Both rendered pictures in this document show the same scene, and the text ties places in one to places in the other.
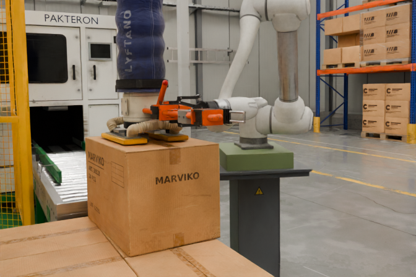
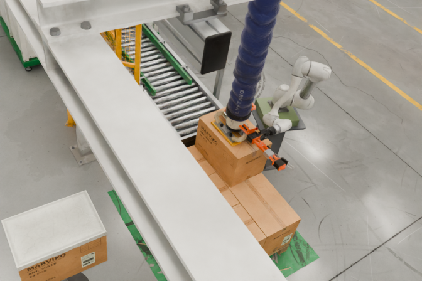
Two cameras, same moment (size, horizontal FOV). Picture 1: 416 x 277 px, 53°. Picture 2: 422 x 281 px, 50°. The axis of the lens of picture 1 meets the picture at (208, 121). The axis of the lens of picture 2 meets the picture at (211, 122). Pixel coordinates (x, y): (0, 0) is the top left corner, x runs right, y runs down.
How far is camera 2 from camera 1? 3.08 m
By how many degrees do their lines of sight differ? 41
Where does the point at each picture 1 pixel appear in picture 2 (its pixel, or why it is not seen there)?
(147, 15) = (251, 92)
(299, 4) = (324, 77)
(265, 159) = not seen: hidden behind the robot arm
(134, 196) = (237, 170)
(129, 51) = (239, 105)
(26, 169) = not seen: hidden behind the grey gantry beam
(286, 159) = (294, 122)
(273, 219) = (279, 140)
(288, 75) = (308, 92)
